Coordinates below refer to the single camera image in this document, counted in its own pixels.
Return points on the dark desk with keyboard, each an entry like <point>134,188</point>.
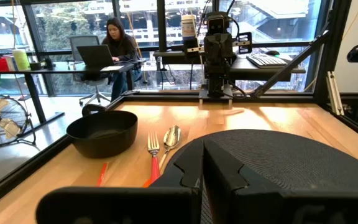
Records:
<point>250,70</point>

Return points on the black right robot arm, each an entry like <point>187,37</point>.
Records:
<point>217,77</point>

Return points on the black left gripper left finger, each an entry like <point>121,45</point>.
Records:
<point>179,202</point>

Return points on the silver aluminium bracket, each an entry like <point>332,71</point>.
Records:
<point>334,93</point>

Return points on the dark round woven placemat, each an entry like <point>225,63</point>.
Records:
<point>291,161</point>

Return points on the black office desk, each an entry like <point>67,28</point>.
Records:
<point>73,67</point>

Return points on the computer keyboard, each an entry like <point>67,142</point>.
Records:
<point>266,60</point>

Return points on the black computer mouse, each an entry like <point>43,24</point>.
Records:
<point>273,53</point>

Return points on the yellow-green cylinder roll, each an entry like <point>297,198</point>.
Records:
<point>21,59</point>

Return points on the person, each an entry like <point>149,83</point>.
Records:
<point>121,46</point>

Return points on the grey office chair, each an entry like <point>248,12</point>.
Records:
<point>84,42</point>

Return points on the white paper sheet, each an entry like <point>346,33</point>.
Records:
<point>112,68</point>

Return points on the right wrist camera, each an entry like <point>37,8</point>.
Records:
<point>217,25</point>

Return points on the black laptop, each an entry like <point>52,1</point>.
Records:
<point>95,56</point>

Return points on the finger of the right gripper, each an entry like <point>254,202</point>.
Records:
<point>226,48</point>
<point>210,48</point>

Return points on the black desk gadget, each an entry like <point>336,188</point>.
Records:
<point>49,63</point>

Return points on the black bowl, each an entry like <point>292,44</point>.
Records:
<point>104,140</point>

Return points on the small black cup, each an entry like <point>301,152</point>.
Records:
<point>35,66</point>

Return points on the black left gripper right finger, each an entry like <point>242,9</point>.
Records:
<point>228,202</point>

